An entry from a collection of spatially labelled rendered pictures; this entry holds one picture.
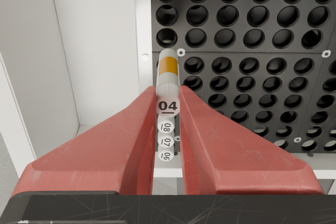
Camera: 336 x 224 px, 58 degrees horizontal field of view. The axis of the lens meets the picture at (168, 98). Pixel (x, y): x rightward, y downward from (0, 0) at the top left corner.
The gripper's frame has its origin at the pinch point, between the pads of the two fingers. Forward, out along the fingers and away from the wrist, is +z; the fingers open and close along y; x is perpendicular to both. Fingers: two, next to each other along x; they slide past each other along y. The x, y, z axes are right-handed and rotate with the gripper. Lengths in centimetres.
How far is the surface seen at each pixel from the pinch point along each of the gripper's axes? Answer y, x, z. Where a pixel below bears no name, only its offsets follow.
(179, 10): -0.7, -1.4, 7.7
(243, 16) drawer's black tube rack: -4.5, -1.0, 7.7
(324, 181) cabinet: -22.7, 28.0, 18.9
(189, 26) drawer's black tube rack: -1.3, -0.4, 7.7
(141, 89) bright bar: 2.4, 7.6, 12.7
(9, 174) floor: 83, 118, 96
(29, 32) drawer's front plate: 9.1, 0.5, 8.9
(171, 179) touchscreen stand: -2, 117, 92
